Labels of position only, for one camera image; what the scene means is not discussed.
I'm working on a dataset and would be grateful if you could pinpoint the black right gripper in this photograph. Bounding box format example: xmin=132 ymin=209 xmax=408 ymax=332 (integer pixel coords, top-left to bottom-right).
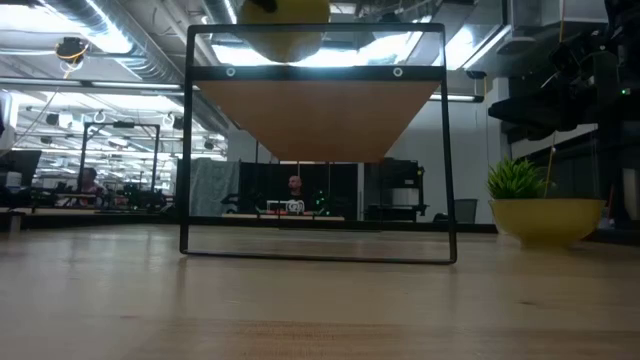
xmin=488 ymin=29 xmax=626 ymax=142

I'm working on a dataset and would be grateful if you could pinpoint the long black background table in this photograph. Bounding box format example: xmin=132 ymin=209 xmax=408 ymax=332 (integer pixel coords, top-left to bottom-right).
xmin=169 ymin=214 xmax=499 ymax=234

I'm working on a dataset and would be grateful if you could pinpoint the black robot with green lights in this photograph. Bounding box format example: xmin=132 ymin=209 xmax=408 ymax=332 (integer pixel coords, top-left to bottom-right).
xmin=313 ymin=188 xmax=335 ymax=217

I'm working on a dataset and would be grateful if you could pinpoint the black partition panel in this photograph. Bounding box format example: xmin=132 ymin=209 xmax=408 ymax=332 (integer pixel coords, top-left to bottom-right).
xmin=238 ymin=160 xmax=359 ymax=221

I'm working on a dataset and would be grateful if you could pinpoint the short ceiling light fixture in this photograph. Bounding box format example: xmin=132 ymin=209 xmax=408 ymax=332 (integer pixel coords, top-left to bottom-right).
xmin=428 ymin=92 xmax=485 ymax=104

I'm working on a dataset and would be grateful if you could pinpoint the black metal frame stand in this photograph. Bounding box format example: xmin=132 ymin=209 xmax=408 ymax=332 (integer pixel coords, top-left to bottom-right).
xmin=79 ymin=121 xmax=161 ymax=197

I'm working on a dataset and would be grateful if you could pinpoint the black ceiling device, yellow cable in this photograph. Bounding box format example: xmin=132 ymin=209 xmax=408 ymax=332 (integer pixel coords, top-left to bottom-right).
xmin=54 ymin=36 xmax=92 ymax=67

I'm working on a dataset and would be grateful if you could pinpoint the white laptop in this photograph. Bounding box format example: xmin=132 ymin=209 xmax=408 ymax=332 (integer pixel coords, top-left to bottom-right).
xmin=265 ymin=199 xmax=306 ymax=217

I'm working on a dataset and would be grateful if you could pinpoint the long ceiling light fixture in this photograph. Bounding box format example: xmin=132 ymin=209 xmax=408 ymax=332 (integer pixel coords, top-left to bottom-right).
xmin=0 ymin=77 xmax=187 ymax=94

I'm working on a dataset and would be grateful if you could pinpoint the yellow hanging cable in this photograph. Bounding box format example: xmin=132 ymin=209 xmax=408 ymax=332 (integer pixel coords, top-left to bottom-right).
xmin=544 ymin=130 xmax=559 ymax=199

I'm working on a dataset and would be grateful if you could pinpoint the black equipment cabinet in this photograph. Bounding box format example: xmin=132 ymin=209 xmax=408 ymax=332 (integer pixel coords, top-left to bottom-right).
xmin=363 ymin=157 xmax=430 ymax=223

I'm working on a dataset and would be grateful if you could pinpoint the grey office chair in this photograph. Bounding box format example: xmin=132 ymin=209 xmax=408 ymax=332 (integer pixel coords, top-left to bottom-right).
xmin=433 ymin=198 xmax=479 ymax=225

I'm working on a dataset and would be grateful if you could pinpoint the grey hanging cloth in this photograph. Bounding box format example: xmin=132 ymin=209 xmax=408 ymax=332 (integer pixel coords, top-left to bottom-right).
xmin=189 ymin=157 xmax=241 ymax=217

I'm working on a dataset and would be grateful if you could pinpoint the wooden shelf with black frame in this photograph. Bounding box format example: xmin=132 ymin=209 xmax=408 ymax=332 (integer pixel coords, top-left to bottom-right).
xmin=178 ymin=22 xmax=459 ymax=265

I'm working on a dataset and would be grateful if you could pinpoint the green plant in white pot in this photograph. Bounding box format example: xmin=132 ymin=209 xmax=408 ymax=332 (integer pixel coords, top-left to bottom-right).
xmin=487 ymin=153 xmax=549 ymax=201

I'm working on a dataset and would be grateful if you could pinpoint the silver ceiling duct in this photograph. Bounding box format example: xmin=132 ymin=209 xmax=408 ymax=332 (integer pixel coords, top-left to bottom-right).
xmin=42 ymin=0 xmax=189 ymax=85

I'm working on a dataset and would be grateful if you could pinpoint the person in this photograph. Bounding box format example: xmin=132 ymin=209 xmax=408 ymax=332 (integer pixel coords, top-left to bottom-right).
xmin=286 ymin=174 xmax=307 ymax=211
xmin=78 ymin=167 xmax=107 ymax=207

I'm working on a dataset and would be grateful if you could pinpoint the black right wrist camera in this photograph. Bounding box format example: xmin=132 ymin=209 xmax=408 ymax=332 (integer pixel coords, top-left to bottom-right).
xmin=548 ymin=42 xmax=586 ymax=76

